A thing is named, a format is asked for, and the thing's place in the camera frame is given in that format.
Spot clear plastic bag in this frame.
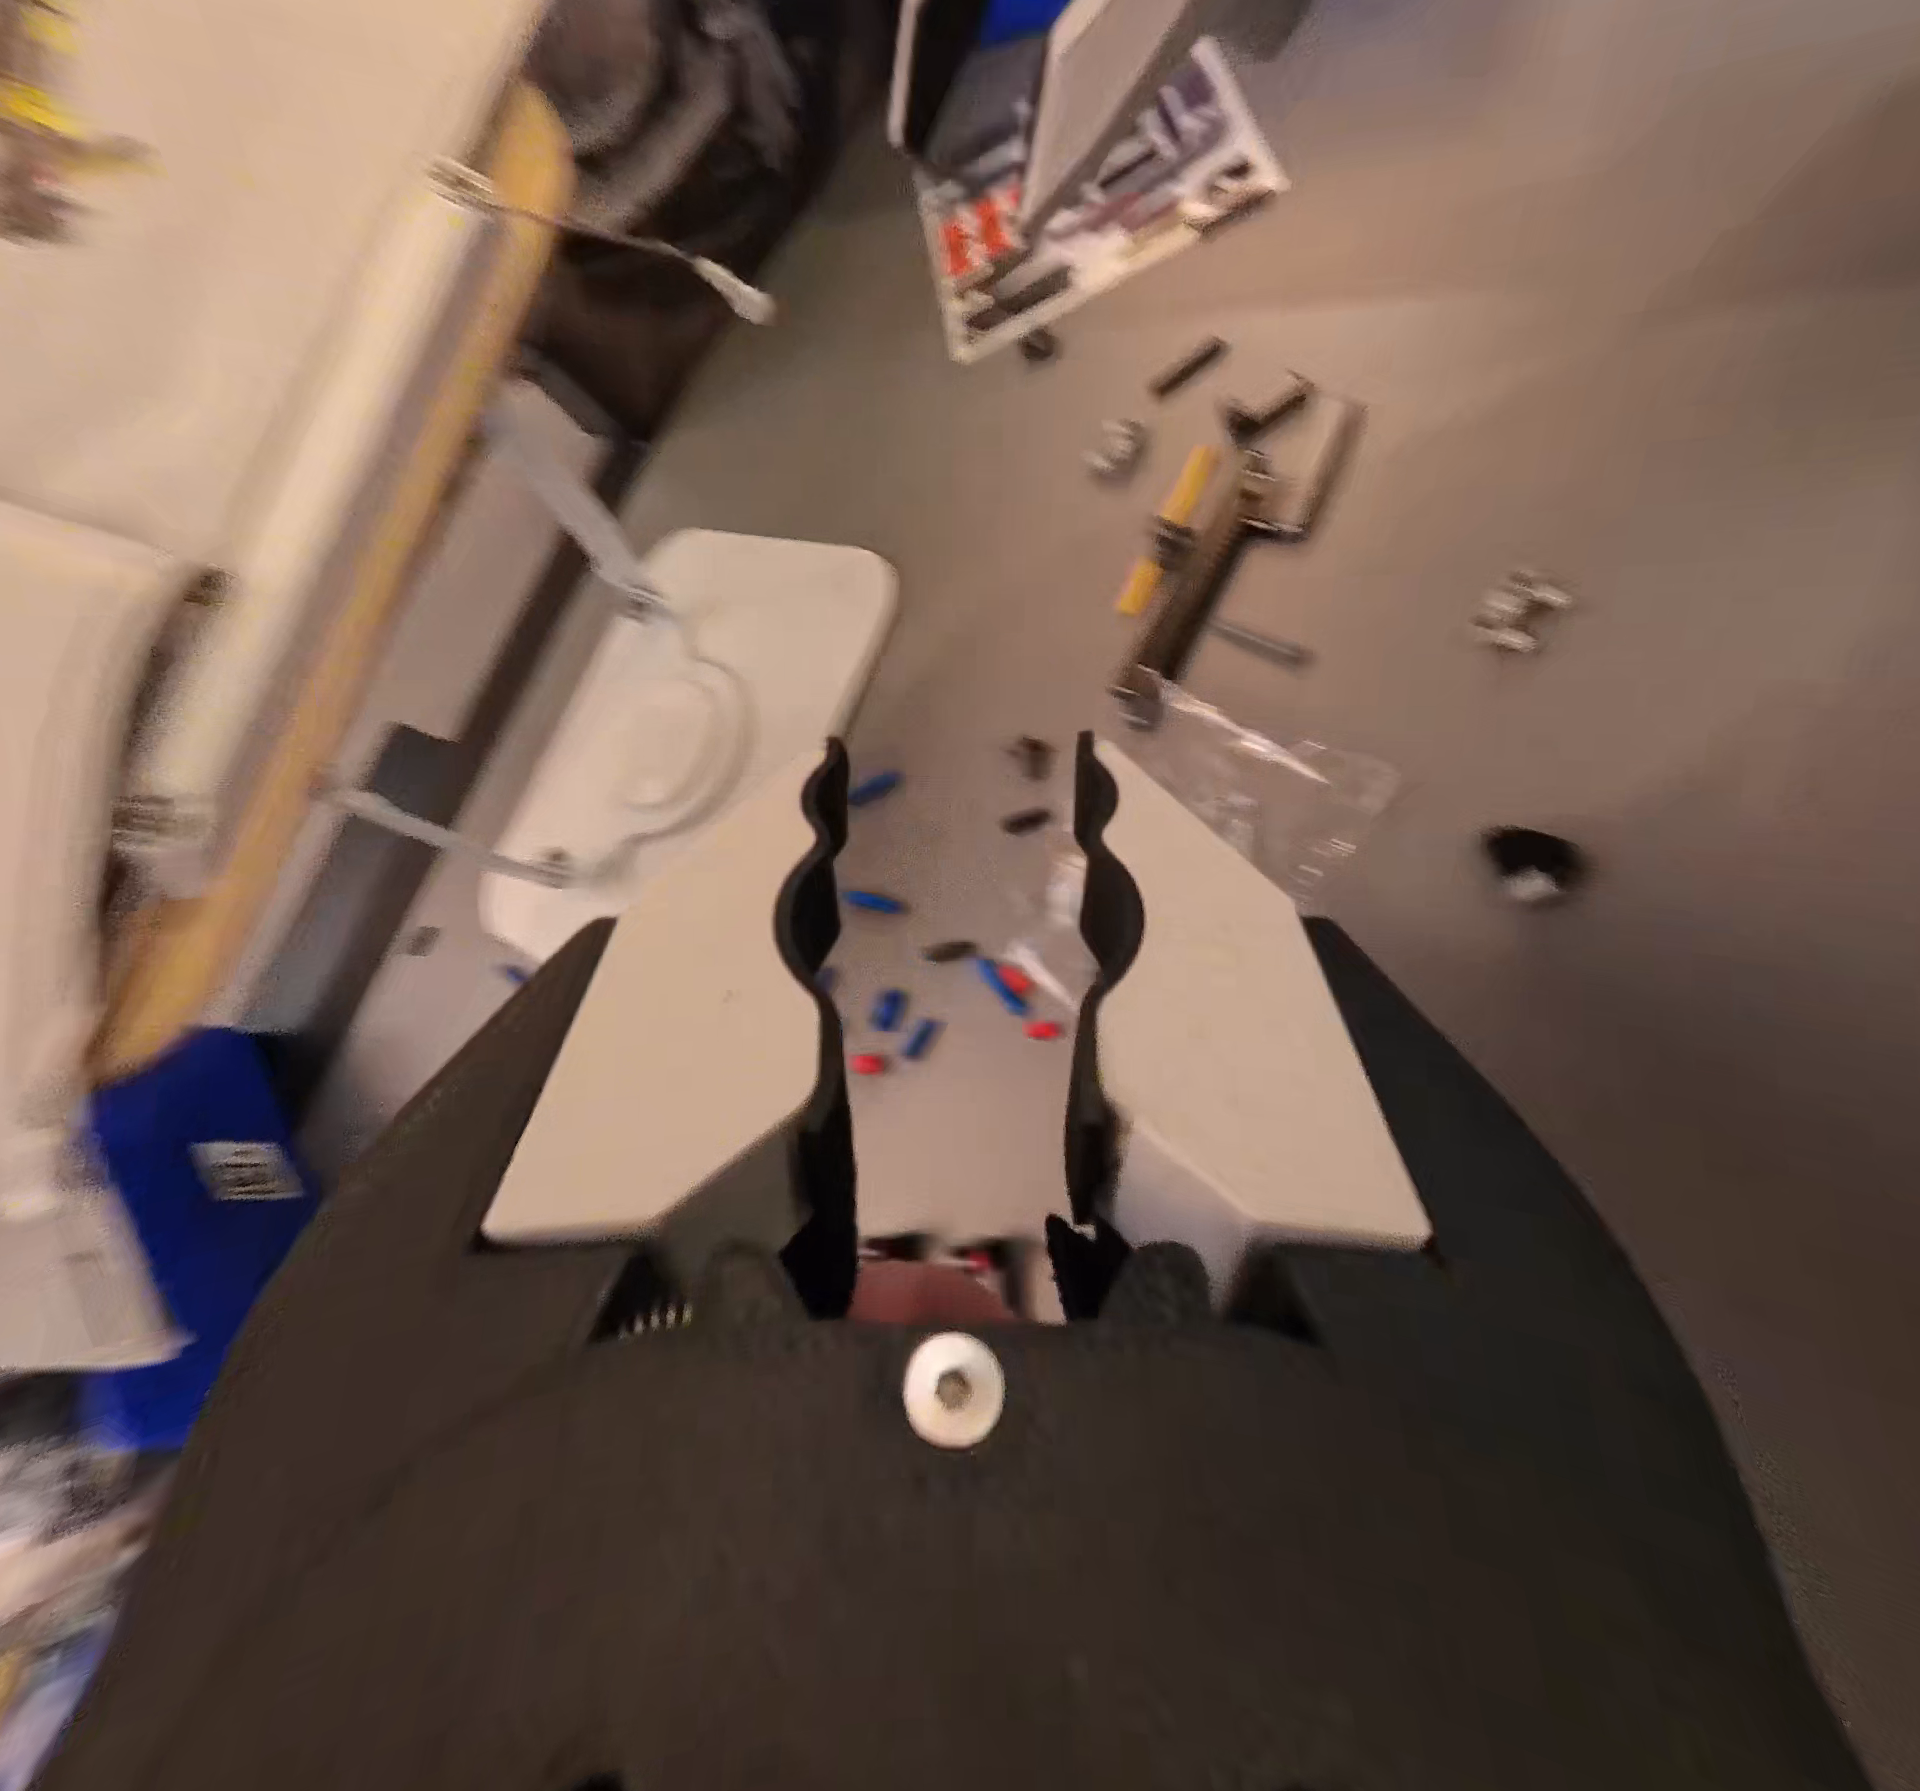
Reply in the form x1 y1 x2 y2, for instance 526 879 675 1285
1147 681 1404 913

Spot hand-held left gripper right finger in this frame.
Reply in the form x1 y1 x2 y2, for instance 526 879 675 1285
1043 729 1434 1323

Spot white book stand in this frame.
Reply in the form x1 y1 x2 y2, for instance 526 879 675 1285
316 81 902 1073

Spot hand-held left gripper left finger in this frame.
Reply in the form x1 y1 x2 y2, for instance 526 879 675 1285
477 735 860 1320

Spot grey lego connector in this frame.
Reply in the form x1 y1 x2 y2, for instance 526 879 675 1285
1471 568 1578 656

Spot instruction book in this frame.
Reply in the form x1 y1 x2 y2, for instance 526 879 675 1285
0 0 589 1372

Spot printed paper sheet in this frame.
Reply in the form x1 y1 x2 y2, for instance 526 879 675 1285
912 34 1290 367

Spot blue storage bin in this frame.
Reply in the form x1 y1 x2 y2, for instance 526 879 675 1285
82 1026 324 1455

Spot black round lego piece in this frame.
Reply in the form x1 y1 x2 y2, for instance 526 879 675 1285
1483 823 1587 911

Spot lego chassis assembly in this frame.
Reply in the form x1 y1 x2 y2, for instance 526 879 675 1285
1110 373 1370 735

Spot bags of lego parts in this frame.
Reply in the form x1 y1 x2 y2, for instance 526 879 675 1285
0 1370 173 1791

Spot group of small lego pins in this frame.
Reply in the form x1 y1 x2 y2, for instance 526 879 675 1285
831 768 1071 1076

